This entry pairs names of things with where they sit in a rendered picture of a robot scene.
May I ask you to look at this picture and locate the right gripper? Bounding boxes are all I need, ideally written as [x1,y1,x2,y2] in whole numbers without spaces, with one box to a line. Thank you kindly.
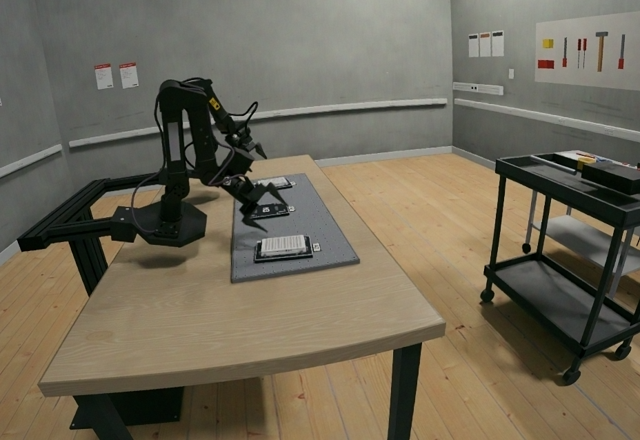
[230,180,288,233]

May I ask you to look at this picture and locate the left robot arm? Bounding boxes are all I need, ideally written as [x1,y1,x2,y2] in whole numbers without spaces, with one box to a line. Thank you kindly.
[187,79,246,152]

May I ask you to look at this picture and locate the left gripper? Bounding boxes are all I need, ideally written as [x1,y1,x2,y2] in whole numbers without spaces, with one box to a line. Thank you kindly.
[232,134,267,160]

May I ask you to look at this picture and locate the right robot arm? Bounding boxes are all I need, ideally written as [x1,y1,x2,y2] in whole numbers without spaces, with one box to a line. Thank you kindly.
[154,79,254,239]

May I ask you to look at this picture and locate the white well plate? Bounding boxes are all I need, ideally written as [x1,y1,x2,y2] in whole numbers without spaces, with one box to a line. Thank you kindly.
[261,235,306,257]
[258,177,288,187]

